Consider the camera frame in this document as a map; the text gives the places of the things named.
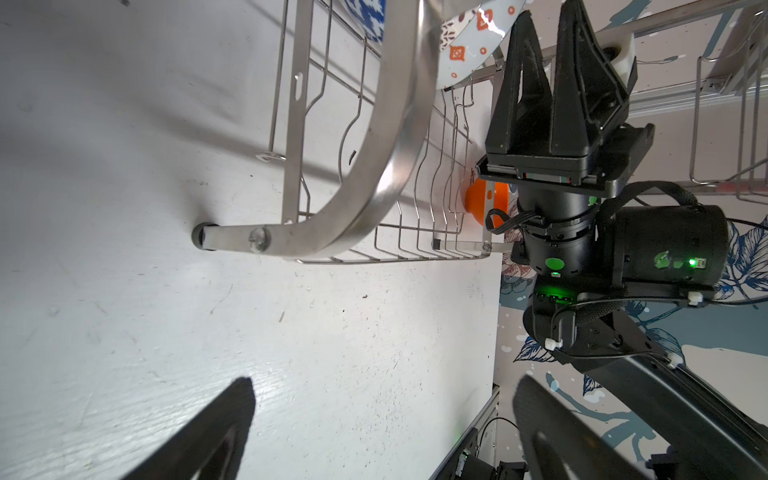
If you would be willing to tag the green pattern bowl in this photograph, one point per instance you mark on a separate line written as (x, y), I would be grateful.
(469, 38)

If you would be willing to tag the steel two-tier dish rack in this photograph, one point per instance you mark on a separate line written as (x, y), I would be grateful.
(397, 136)

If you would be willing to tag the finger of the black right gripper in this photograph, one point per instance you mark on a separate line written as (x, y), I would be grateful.
(590, 101)
(522, 112)

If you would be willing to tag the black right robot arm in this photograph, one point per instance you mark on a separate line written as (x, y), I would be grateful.
(597, 241)

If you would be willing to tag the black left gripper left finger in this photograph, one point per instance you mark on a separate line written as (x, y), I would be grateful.
(211, 445)

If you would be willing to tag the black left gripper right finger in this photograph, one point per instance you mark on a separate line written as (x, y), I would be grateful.
(557, 445)

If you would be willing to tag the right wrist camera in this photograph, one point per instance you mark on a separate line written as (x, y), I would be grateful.
(620, 49)

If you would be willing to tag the plain orange bowl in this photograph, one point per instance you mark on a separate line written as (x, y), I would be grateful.
(478, 194)

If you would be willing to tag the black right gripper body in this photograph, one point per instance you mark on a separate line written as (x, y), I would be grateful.
(603, 173)

